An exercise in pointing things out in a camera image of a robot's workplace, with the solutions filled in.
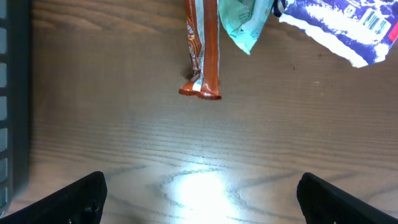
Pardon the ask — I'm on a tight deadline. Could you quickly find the red orange snack packet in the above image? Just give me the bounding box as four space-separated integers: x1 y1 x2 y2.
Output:
178 0 221 100

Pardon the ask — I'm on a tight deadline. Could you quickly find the purple tissue pack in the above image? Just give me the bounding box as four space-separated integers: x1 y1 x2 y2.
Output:
272 0 397 68

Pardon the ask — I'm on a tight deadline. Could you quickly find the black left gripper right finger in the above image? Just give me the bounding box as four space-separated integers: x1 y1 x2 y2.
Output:
297 172 397 224

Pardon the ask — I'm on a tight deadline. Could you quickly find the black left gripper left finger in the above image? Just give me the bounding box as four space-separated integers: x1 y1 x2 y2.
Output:
1 171 108 224

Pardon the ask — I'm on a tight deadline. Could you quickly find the teal snack packet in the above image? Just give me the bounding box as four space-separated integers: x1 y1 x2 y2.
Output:
218 0 274 55

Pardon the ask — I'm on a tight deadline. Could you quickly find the grey plastic basket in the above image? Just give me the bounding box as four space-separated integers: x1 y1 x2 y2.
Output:
1 0 31 216

